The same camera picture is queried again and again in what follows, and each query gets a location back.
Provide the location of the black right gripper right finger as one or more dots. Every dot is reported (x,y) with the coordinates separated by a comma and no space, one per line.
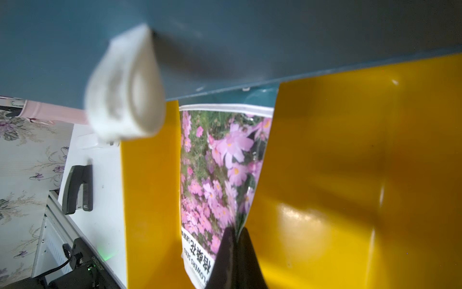
(249,274)

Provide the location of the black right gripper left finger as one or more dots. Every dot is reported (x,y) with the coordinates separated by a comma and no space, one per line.
(224,273)

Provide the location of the pink flower seed bag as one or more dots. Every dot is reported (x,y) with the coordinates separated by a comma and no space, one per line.
(221,159)

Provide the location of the yellow drawer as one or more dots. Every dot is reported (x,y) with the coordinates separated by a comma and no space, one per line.
(361,186)

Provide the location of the teal drawer cabinet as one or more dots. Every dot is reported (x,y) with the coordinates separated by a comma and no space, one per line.
(50,48)

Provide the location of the white drawer pull tab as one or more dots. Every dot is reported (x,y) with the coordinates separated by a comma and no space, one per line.
(125,98)

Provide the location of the black stapler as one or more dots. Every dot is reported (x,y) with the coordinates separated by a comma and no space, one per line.
(79,178)

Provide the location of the white marker pen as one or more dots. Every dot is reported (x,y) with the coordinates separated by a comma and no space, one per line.
(43,112)

